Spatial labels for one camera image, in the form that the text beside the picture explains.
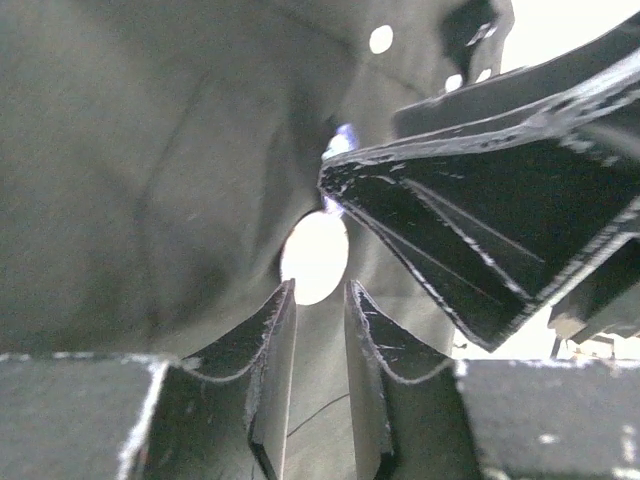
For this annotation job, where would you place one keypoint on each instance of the pink red round brooch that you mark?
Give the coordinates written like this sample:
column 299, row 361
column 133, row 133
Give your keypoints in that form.
column 315, row 255

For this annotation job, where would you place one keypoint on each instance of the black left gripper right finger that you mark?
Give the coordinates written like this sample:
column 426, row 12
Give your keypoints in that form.
column 419, row 414

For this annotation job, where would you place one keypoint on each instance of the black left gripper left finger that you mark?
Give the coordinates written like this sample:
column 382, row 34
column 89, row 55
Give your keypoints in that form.
column 221, row 413

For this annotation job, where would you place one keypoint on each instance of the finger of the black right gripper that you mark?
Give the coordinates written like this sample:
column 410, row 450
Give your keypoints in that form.
column 507, row 92
column 500, row 217

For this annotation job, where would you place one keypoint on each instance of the black button-up shirt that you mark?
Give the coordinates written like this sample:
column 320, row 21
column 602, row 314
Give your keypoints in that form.
column 155, row 155

